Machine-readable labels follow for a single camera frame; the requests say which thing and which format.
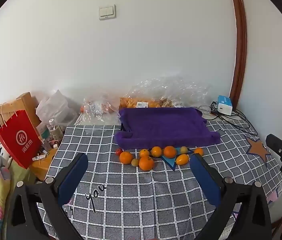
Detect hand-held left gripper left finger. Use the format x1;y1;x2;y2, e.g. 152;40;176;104
5;152;89;240

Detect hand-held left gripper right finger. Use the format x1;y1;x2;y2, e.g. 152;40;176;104
190;153;274;240

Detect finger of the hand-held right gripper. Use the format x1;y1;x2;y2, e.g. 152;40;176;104
266;134;282;154

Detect oval yellow-orange kumquat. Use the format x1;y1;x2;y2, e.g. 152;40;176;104
175;154;190;165

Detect purple towel covered tray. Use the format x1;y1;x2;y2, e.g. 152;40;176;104
114;107;222;150

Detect wooden bedside table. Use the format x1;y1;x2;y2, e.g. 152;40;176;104
30;147;58;182

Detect clear plastic bottle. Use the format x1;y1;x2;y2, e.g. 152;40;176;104
47;119;63;140

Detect white and blue box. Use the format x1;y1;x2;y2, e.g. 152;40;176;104
217;95;233;116

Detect grey checked tablecloth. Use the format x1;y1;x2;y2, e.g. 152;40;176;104
37;110;282;240

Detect red paper shopping bag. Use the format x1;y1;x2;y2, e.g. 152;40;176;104
0;102;43;169

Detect small clear plastic bag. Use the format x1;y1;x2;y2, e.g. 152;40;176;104
80;95;120;125

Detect white plastic bag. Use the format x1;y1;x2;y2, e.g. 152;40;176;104
36;89;79;125

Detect white spotted paper bag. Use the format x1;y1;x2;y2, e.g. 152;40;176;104
0;132;13;167

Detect pile of bagged oranges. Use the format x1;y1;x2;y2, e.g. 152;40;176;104
119;97;179;108

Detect large clear plastic bag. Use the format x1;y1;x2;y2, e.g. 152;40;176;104
120;76;211;110

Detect black cables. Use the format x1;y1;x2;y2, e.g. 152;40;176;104
198;101;259;137

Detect brown wooden door frame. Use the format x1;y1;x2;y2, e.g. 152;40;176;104
227;0;247;105

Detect white wall light switch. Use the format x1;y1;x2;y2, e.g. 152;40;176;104
98;4;116;20

